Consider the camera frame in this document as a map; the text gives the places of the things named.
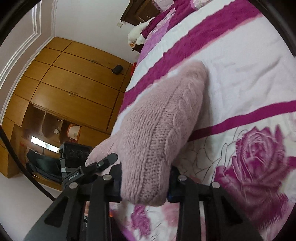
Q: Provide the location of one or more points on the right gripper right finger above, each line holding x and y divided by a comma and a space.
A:
223, 218

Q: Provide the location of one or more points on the dark wooden headboard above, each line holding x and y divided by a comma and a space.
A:
139, 11

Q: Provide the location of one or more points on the white plush toy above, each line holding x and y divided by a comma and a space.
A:
135, 37

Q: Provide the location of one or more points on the pink knitted sweater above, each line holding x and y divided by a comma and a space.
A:
153, 132

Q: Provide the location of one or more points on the wooden wardrobe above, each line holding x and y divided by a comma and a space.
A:
68, 93

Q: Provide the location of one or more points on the small black bag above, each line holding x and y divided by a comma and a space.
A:
117, 69

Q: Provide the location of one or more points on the red bag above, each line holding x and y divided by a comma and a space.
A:
133, 68

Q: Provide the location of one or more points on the black chair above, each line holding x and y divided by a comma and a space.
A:
46, 166

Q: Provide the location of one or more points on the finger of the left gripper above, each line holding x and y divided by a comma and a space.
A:
98, 167

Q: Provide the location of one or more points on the floral and striped bed cover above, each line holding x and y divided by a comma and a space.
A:
244, 137

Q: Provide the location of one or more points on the dark wooden nightstand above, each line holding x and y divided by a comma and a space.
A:
138, 48

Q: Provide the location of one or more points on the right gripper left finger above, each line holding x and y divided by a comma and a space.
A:
81, 212

